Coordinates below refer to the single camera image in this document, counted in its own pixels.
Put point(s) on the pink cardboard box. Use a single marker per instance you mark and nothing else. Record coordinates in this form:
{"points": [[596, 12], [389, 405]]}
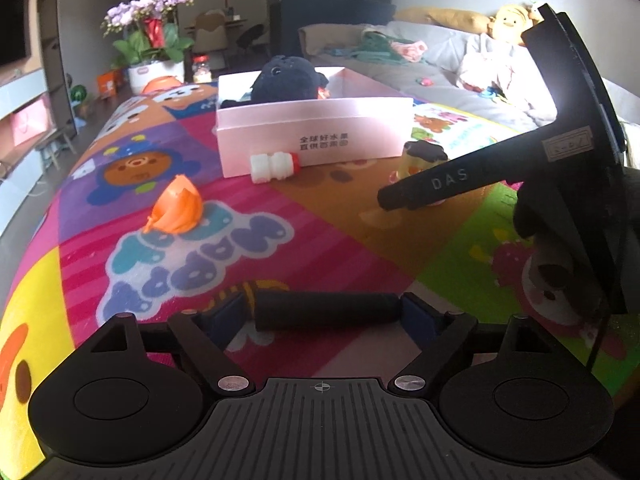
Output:
{"points": [[310, 130]]}

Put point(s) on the yellow plush duck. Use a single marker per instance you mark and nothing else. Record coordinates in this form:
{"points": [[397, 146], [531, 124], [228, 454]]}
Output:
{"points": [[512, 22]]}

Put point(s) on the watermelon ball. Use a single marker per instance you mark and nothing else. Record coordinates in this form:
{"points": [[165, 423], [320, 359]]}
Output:
{"points": [[78, 95]]}

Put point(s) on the white bottle with red cap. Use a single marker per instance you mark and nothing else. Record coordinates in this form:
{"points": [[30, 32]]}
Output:
{"points": [[272, 167]]}

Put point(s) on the white wooden television cabinet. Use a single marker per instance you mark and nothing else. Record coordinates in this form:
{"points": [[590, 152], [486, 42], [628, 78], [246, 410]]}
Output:
{"points": [[20, 90]]}

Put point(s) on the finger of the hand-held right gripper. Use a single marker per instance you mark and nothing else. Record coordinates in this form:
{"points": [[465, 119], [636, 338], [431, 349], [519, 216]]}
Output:
{"points": [[450, 180]]}

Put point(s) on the pink orchid in white pot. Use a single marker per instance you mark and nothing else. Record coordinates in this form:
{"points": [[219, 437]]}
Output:
{"points": [[149, 72]]}

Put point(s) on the yellow figure toy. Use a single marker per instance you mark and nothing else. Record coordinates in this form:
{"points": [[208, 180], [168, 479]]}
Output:
{"points": [[425, 152]]}

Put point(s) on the orange carton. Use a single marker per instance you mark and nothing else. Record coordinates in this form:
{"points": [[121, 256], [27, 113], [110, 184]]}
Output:
{"points": [[109, 85]]}

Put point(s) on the black plush toy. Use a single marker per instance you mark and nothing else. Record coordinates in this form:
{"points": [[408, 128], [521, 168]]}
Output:
{"points": [[285, 80]]}

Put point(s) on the green cloth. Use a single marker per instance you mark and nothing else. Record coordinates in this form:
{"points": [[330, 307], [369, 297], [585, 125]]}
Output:
{"points": [[375, 50]]}

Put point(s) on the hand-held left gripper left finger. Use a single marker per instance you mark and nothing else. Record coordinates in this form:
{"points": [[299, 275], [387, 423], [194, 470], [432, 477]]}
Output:
{"points": [[225, 317]]}

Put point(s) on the small pink toy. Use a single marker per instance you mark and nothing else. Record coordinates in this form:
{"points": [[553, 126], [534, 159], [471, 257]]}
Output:
{"points": [[425, 81]]}

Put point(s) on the colourful cartoon play mat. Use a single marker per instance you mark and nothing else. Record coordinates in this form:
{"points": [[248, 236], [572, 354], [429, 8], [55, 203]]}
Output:
{"points": [[200, 260]]}

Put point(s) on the pink paper bag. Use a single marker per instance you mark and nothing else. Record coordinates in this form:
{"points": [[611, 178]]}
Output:
{"points": [[30, 122]]}

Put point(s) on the grey sofa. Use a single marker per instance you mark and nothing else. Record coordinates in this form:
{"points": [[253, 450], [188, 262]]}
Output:
{"points": [[440, 72]]}

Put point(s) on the pink plush toy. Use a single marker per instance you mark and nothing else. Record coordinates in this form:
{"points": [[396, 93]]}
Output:
{"points": [[409, 51]]}

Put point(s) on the orange plastic toy piece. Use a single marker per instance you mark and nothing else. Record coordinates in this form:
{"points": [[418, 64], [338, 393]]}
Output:
{"points": [[177, 205]]}

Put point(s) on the clear jar with red lid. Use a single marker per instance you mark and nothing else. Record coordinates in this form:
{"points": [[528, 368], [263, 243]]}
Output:
{"points": [[201, 70]]}

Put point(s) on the beige pillow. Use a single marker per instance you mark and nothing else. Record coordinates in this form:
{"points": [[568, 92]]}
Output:
{"points": [[330, 40]]}

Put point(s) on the black television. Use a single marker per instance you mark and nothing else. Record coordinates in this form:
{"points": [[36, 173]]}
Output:
{"points": [[12, 10]]}

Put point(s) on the dining chair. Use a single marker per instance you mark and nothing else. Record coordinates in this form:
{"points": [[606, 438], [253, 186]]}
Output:
{"points": [[210, 30]]}

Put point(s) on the wooden stool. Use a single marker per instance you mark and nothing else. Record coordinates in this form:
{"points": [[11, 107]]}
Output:
{"points": [[55, 142]]}

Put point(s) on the white red patterned cloth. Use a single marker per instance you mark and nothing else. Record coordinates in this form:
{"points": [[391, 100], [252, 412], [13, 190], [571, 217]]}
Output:
{"points": [[500, 70]]}

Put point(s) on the dark blue cabinet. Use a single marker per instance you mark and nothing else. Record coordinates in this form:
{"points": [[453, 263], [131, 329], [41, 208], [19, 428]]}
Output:
{"points": [[325, 20]]}

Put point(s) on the yellow pillow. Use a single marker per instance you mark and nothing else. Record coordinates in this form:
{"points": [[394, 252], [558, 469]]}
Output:
{"points": [[445, 20]]}

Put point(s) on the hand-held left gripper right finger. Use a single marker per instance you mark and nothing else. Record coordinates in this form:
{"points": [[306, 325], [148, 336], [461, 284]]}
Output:
{"points": [[417, 315]]}

